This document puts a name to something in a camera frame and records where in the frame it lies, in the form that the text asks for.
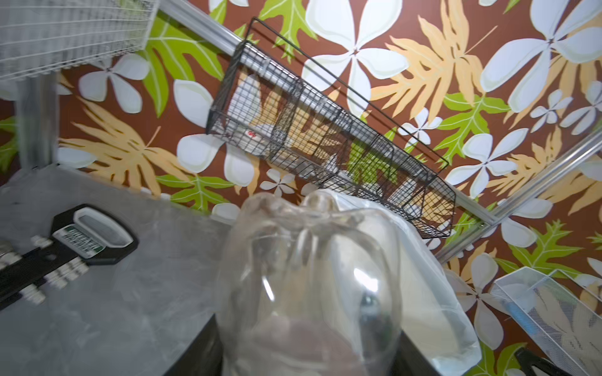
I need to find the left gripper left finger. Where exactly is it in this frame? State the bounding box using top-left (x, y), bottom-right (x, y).
top-left (164, 315), bottom-right (224, 376)

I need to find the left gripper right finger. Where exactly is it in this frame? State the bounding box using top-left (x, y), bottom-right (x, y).
top-left (392, 332), bottom-right (440, 376)

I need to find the small red label bottle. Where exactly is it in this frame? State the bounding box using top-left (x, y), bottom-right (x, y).
top-left (216, 191), bottom-right (401, 375)

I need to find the clear bin liner bag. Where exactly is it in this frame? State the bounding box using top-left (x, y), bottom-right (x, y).
top-left (326, 190), bottom-right (482, 375)

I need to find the white mesh basket right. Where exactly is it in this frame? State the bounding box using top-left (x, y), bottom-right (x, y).
top-left (491, 267), bottom-right (601, 375)

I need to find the black screwdriver bit holder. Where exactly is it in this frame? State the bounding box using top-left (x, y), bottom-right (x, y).
top-left (1, 204), bottom-right (140, 310)

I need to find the black wire wall basket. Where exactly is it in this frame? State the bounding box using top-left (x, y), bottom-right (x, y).
top-left (206, 36), bottom-right (456, 238)

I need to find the white wire basket left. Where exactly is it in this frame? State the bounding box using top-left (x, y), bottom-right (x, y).
top-left (1, 1), bottom-right (159, 81)

